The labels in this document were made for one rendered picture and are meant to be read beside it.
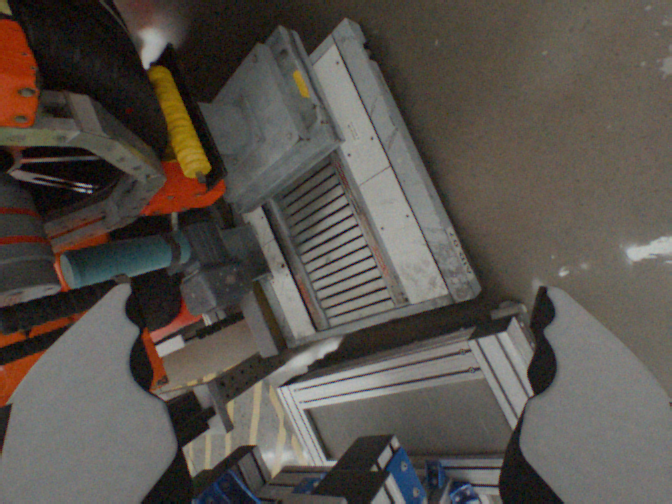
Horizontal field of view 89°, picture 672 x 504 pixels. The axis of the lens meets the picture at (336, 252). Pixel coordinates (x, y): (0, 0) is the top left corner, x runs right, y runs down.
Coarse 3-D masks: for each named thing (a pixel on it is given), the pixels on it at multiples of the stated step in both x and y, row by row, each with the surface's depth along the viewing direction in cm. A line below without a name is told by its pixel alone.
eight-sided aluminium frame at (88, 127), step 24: (48, 96) 45; (72, 96) 47; (48, 120) 44; (72, 120) 46; (96, 120) 49; (0, 144) 43; (24, 144) 45; (48, 144) 46; (72, 144) 48; (96, 144) 50; (120, 144) 53; (144, 144) 65; (120, 168) 60; (144, 168) 63; (120, 192) 77; (144, 192) 72; (72, 216) 80; (96, 216) 83; (120, 216) 79; (72, 240) 80
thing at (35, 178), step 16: (0, 160) 64; (16, 160) 63; (32, 160) 64; (48, 160) 66; (64, 160) 68; (80, 160) 81; (96, 160) 79; (16, 176) 67; (32, 176) 69; (48, 176) 71; (64, 176) 75; (80, 176) 79; (96, 176) 80; (112, 176) 78; (32, 192) 80; (48, 192) 81; (64, 192) 81; (80, 192) 81; (96, 192) 81; (48, 208) 80; (64, 208) 82
